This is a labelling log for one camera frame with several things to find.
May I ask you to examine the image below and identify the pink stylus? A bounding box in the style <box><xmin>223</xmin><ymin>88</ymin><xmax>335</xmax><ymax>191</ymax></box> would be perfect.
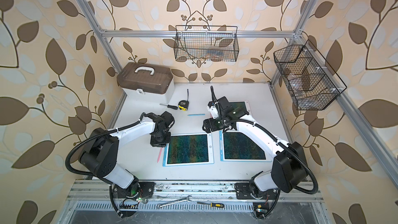
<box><xmin>157</xmin><ymin>147</ymin><xmax>163</xmax><ymax>163</ymax></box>

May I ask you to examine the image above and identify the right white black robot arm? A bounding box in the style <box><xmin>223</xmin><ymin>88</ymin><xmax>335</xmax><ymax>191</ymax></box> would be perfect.
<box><xmin>202</xmin><ymin>114</ymin><xmax>309</xmax><ymax>193</ymax></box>

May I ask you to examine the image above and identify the left blue writing tablet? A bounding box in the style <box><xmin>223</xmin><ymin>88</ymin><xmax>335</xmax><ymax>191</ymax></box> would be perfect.
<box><xmin>163</xmin><ymin>133</ymin><xmax>214</xmax><ymax>167</ymax></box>

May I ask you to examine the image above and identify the blue writing tablet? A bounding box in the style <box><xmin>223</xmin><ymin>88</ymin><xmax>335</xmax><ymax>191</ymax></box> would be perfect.
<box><xmin>163</xmin><ymin>133</ymin><xmax>214</xmax><ymax>167</ymax></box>
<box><xmin>219</xmin><ymin>131</ymin><xmax>271</xmax><ymax>162</ymax></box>

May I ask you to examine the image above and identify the right blue writing tablet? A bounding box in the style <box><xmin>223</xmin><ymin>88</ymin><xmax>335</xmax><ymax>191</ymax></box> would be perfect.
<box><xmin>219</xmin><ymin>131</ymin><xmax>271</xmax><ymax>162</ymax></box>

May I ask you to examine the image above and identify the pink writing tablet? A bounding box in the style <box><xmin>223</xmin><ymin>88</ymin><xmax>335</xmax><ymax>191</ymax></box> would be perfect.
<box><xmin>231</xmin><ymin>101</ymin><xmax>251</xmax><ymax>114</ymax></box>

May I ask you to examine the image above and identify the yellow black tape measure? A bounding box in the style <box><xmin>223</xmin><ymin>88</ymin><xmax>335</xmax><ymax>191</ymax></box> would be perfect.
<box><xmin>178</xmin><ymin>89</ymin><xmax>189</xmax><ymax>111</ymax></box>

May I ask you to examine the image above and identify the brown lid white toolbox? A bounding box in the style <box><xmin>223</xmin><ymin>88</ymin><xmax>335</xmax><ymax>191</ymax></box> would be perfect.
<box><xmin>117</xmin><ymin>62</ymin><xmax>175</xmax><ymax>104</ymax></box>

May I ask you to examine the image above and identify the silver wrench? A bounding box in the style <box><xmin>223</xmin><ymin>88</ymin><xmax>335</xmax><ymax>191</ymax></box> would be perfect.
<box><xmin>157</xmin><ymin>195</ymin><xmax>192</xmax><ymax>209</ymax></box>

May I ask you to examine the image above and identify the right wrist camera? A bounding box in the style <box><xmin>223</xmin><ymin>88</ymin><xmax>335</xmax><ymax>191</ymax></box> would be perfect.
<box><xmin>207</xmin><ymin>86</ymin><xmax>249</xmax><ymax>120</ymax></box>

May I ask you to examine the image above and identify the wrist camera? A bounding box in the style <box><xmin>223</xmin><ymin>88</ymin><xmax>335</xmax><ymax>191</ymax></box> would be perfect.
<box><xmin>157</xmin><ymin>111</ymin><xmax>175</xmax><ymax>129</ymax></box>
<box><xmin>207</xmin><ymin>86</ymin><xmax>249</xmax><ymax>120</ymax></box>

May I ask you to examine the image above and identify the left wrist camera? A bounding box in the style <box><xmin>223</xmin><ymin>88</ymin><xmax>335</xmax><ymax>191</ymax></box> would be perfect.
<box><xmin>157</xmin><ymin>111</ymin><xmax>175</xmax><ymax>129</ymax></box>

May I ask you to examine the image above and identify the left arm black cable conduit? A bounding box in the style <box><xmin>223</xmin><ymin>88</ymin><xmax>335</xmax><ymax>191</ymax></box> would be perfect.
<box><xmin>65</xmin><ymin>111</ymin><xmax>156</xmax><ymax>181</ymax></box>

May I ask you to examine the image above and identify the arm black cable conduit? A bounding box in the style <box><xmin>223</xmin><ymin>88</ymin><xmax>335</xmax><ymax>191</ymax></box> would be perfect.
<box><xmin>223</xmin><ymin>118</ymin><xmax>319</xmax><ymax>195</ymax></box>
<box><xmin>65</xmin><ymin>111</ymin><xmax>156</xmax><ymax>181</ymax></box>

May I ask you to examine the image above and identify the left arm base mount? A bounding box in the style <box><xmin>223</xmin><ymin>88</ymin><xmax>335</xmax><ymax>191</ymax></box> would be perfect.
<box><xmin>109</xmin><ymin>181</ymin><xmax>155</xmax><ymax>218</ymax></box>

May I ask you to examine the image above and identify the yellow black handle screwdriver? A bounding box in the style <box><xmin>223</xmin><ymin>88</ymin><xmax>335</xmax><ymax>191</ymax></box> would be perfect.
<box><xmin>197</xmin><ymin>202</ymin><xmax>225</xmax><ymax>208</ymax></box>

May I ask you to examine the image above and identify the back black wire basket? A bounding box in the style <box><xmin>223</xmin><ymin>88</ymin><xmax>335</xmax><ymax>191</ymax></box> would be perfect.
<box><xmin>173</xmin><ymin>24</ymin><xmax>239</xmax><ymax>62</ymax></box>

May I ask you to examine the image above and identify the black wire basket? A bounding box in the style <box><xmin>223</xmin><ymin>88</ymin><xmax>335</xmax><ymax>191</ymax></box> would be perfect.
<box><xmin>273</xmin><ymin>40</ymin><xmax>347</xmax><ymax>111</ymax></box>
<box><xmin>173</xmin><ymin>24</ymin><xmax>239</xmax><ymax>62</ymax></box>

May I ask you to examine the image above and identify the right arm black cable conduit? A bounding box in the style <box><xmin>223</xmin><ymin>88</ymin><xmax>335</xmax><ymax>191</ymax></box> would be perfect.
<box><xmin>223</xmin><ymin>118</ymin><xmax>319</xmax><ymax>195</ymax></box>

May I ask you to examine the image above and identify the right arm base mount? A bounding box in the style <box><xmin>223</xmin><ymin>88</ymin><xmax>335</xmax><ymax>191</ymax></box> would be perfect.
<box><xmin>234</xmin><ymin>181</ymin><xmax>281</xmax><ymax>219</ymax></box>

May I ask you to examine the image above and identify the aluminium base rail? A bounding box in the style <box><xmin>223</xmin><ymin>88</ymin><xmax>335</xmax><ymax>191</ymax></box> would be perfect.
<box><xmin>67</xmin><ymin>180</ymin><xmax>323</xmax><ymax>213</ymax></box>

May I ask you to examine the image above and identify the right black wire basket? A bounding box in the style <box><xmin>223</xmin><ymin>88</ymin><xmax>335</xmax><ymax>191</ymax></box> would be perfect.
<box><xmin>273</xmin><ymin>40</ymin><xmax>347</xmax><ymax>111</ymax></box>

